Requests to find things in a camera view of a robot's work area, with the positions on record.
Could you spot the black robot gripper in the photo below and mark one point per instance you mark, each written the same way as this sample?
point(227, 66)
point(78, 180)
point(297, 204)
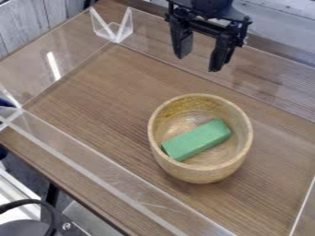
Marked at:
point(211, 17)

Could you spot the light brown wooden bowl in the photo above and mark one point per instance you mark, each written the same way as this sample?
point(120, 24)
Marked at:
point(182, 114)

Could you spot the green rectangular block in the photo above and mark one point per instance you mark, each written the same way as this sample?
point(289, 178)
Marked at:
point(196, 140)

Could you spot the blue object at left edge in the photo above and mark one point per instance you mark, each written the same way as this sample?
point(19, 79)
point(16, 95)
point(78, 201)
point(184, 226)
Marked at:
point(6, 103)

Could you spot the black table leg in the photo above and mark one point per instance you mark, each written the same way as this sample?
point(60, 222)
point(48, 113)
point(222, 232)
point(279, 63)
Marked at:
point(52, 195)

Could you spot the clear acrylic tray enclosure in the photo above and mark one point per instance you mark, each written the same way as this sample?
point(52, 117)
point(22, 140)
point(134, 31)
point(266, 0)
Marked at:
point(86, 85)

